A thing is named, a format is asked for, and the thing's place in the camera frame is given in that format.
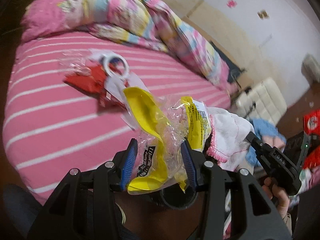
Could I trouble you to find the white pink-trimmed washcloth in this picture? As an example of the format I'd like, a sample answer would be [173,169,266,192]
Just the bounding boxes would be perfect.
[206,107,254,171]

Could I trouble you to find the yellow clear plastic wrapper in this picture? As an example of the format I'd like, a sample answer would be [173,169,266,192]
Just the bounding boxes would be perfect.
[124,87,212,195]

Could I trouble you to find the red plastic snack bag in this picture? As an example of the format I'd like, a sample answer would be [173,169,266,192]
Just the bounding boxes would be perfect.
[64,64,125,109]

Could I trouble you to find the white tape roll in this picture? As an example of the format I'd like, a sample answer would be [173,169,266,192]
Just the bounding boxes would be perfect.
[101,52,130,80]

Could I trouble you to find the white tissue paper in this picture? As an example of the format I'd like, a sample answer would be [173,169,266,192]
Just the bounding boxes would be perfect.
[99,73,149,130]

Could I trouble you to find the round trash bin black liner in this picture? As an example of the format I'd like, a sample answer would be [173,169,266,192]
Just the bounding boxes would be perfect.
[150,184,199,210]

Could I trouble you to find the person's right hand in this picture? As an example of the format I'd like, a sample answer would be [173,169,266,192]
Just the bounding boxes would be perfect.
[262,177,290,219]

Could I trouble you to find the blue garment on chair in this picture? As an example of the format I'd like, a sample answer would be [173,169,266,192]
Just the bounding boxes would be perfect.
[246,119,286,167]

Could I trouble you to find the red snack bag on desk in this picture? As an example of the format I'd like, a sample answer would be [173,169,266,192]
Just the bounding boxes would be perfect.
[303,109,320,169]

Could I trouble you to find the cream leather office chair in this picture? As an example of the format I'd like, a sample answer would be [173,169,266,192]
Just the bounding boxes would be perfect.
[230,77,287,126]

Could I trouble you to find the pink white striped bed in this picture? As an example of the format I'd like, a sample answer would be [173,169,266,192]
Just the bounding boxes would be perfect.
[2,32,231,203]

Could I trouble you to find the dark blue pillow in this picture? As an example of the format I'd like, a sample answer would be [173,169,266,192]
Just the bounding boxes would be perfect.
[210,41,245,83]

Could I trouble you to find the clear plastic bag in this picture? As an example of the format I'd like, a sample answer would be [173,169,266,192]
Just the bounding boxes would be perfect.
[58,51,91,76]

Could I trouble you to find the pink cartoon patterned duvet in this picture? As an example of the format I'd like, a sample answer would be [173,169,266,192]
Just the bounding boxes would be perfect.
[21,0,237,94]

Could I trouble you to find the brown bear wall sticker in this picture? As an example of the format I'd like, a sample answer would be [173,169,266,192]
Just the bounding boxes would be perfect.
[257,10,270,20]

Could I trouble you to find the pink bear wall sticker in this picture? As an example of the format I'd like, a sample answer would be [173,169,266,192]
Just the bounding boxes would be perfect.
[227,0,237,8]

